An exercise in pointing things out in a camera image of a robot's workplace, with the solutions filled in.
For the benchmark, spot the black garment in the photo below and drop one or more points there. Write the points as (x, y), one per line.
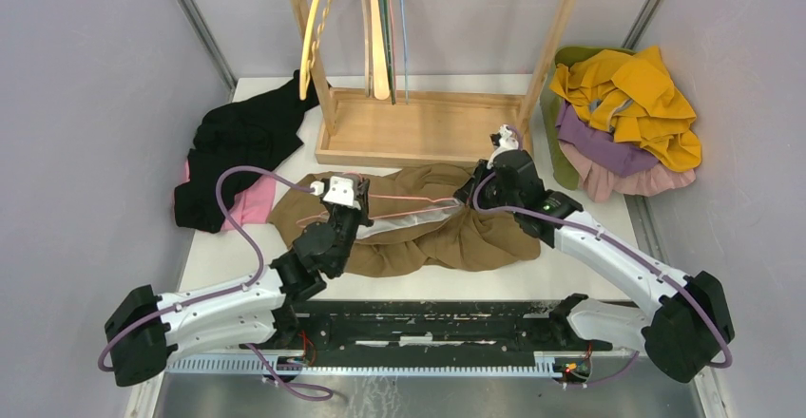
(260, 131)

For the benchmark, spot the light pink ruffled garment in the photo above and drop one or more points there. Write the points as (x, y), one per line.
(599, 182)

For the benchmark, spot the pink wire hanger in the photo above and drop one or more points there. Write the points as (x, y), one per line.
(408, 192)

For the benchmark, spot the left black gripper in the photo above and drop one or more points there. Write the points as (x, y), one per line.
(362, 192)

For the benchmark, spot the yellow garment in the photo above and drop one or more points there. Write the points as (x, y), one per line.
(633, 97)

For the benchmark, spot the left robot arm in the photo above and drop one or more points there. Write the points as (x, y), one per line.
(148, 331)

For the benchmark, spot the aluminium frame rail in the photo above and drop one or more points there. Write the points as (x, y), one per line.
(236, 382)

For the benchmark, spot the blue wire hanger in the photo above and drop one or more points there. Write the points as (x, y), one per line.
(405, 48)

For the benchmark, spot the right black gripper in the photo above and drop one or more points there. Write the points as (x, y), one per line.
(481, 170)

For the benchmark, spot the green plastic hanger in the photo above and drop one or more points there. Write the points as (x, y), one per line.
(387, 35)

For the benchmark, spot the purple garment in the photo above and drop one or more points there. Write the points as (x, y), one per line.
(623, 159)

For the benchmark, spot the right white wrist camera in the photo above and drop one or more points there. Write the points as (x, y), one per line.
(506, 139)

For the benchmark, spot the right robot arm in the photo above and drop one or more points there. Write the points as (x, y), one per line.
(680, 321)

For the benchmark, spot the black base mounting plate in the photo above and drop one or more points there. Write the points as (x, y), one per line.
(425, 334)

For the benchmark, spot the green plastic bin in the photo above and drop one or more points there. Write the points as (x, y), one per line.
(550, 103)

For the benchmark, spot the wooden hanger rack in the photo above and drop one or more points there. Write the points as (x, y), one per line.
(434, 126)

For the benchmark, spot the yellow plastic hanger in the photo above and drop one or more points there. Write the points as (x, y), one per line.
(314, 27)

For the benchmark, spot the tan pleated skirt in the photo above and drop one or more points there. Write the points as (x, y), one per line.
(454, 237)

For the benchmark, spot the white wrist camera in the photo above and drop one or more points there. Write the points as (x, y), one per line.
(506, 139)
(336, 190)

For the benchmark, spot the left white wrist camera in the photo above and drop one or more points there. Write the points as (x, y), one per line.
(336, 190)

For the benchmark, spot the beige wooden hanger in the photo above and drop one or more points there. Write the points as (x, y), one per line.
(376, 74)

